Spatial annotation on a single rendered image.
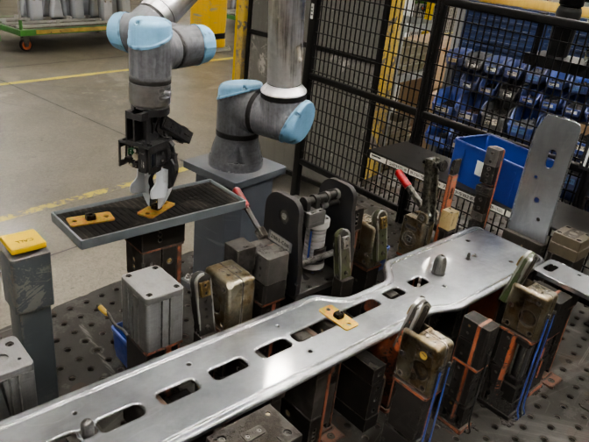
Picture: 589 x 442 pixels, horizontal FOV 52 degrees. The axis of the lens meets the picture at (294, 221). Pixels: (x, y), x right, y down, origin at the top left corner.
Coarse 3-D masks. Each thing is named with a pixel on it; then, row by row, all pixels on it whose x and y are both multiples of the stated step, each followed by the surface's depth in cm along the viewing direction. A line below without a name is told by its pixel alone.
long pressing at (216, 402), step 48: (480, 240) 162; (384, 288) 135; (432, 288) 137; (480, 288) 139; (240, 336) 114; (288, 336) 115; (336, 336) 117; (384, 336) 119; (96, 384) 98; (144, 384) 99; (240, 384) 102; (288, 384) 104; (0, 432) 88; (48, 432) 88; (96, 432) 89; (144, 432) 90; (192, 432) 92
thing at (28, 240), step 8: (16, 232) 108; (24, 232) 108; (32, 232) 109; (0, 240) 107; (8, 240) 105; (16, 240) 106; (24, 240) 106; (32, 240) 106; (40, 240) 106; (8, 248) 104; (16, 248) 103; (24, 248) 104; (32, 248) 105
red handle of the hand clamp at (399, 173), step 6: (396, 174) 162; (402, 174) 161; (402, 180) 161; (408, 180) 161; (408, 186) 160; (408, 192) 160; (414, 192) 160; (414, 198) 159; (420, 198) 159; (420, 204) 158
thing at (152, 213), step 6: (156, 204) 123; (168, 204) 124; (174, 204) 125; (144, 210) 121; (150, 210) 121; (156, 210) 121; (162, 210) 122; (144, 216) 119; (150, 216) 119; (156, 216) 120
